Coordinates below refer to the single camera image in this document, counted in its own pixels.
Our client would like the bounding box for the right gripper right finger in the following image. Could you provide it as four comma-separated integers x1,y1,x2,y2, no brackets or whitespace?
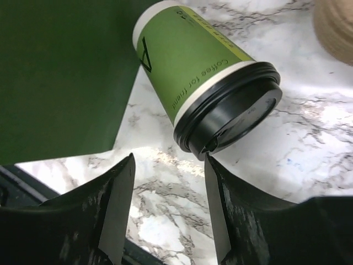
205,157,352,264

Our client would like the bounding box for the brown paper bag green side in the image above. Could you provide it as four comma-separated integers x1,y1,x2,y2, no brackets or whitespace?
0,0,144,166

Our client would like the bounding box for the single black plastic lid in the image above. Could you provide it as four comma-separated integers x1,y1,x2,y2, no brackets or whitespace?
174,62,282,161

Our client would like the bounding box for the single green paper cup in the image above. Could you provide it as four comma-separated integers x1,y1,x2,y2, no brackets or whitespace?
132,1,255,125

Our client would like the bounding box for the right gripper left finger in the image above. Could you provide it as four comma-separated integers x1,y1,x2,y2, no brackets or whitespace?
1,155,135,264

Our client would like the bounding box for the rear brown pulp cup carrier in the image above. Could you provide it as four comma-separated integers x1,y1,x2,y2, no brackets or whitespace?
313,0,352,66

